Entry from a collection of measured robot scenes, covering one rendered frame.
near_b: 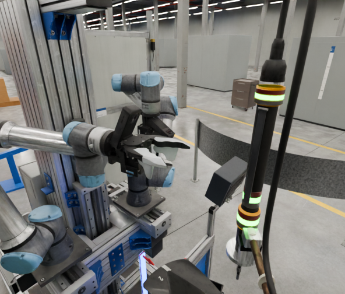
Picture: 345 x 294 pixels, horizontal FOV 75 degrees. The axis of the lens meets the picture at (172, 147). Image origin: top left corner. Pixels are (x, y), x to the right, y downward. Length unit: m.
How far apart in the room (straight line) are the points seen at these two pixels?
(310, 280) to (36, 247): 2.22
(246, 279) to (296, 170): 1.09
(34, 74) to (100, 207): 0.71
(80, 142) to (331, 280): 2.45
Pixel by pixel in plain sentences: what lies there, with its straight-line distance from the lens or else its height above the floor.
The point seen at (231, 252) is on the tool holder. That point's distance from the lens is 0.56.
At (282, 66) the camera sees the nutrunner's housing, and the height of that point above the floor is 1.85.
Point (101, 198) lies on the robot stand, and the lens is 1.29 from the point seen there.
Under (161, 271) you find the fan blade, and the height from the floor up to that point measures 1.19.
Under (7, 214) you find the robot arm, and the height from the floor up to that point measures 1.38.
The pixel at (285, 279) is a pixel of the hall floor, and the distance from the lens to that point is 2.51.
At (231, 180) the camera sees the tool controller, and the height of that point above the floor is 1.23.
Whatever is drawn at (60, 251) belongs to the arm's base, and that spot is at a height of 1.09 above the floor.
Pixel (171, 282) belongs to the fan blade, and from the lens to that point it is 0.53.
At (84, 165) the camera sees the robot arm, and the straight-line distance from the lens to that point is 0.69.
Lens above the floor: 1.88
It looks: 24 degrees down
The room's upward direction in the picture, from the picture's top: straight up
